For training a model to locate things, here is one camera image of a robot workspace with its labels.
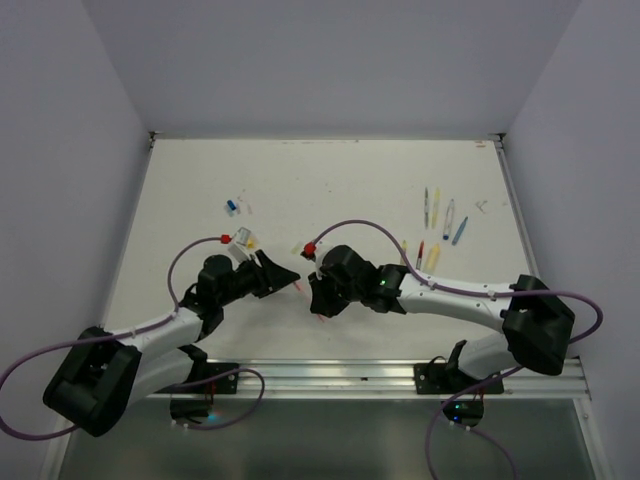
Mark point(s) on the fat yellow highlighter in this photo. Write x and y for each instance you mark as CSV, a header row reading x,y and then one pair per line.
x,y
432,259

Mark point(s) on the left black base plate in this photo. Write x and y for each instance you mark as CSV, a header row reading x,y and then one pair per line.
x,y
210,378

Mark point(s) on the yellow gold highlighter pen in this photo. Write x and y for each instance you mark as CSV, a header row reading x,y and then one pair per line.
x,y
404,246

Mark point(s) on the blue white marker pen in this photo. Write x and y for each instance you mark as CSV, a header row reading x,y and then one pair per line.
x,y
449,217

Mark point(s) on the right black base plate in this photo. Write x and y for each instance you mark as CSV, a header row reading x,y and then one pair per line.
x,y
436,378

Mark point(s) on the aluminium front rail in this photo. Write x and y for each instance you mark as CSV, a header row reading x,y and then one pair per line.
x,y
393,379

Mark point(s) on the yellow thin pen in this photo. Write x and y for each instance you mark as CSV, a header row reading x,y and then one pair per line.
x,y
435,208

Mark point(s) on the pink red pen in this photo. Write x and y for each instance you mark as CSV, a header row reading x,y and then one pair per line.
x,y
298,286

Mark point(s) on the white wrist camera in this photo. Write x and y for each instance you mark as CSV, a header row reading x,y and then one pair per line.
x,y
240,245
322,249

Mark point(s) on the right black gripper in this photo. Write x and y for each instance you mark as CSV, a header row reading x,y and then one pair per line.
x,y
320,301

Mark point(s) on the dark red pen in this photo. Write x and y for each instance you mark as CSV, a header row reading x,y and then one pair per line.
x,y
420,255

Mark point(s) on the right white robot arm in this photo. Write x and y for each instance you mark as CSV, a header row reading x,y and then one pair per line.
x,y
530,327

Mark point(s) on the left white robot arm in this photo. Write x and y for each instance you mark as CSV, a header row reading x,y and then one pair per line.
x,y
106,372

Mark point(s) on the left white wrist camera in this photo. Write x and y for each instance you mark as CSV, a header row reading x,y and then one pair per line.
x,y
240,245

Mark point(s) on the green thin pen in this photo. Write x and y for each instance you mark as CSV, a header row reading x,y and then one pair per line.
x,y
426,210

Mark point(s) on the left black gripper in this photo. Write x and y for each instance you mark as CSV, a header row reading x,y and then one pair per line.
x,y
268,276

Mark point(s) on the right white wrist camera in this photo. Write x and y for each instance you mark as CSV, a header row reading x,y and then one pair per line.
x,y
322,249

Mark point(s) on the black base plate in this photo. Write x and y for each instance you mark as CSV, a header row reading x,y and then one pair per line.
x,y
210,378
436,378

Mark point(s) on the blue highlighter pen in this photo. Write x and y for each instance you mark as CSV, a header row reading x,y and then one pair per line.
x,y
460,231

